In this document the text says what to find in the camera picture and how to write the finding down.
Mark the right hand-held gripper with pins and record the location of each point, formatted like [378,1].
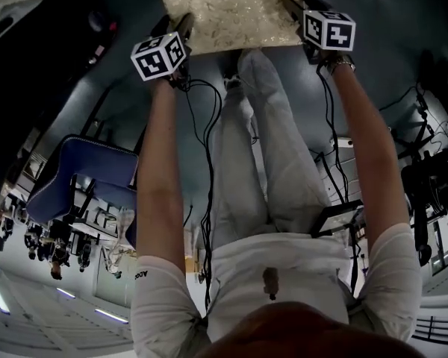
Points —
[332,32]

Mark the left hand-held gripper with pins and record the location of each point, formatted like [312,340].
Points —
[157,58]

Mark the cream upholstered footstool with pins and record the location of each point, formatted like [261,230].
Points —
[231,13]

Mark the person's left forearm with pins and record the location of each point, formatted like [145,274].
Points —
[160,181]

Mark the person's right forearm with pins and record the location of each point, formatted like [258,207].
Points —
[369,155]

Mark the silver wrist watch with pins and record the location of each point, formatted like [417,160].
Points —
[343,65]

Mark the person's left shoe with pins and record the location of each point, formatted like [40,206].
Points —
[232,82]

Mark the person's legs in light trousers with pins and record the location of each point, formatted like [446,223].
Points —
[280,144]

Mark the large black machine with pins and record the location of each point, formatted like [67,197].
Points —
[33,99]

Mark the blue padded chair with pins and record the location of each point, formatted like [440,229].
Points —
[89,166]

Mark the small black monitor screen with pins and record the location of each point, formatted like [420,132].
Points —
[338,218]

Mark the black office chair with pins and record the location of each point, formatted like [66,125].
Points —
[429,192]

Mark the person's white shirt torso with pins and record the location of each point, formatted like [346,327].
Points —
[276,252]

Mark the cluster of black equipment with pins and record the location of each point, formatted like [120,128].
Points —
[56,248]

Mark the person's face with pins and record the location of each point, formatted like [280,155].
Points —
[313,334]

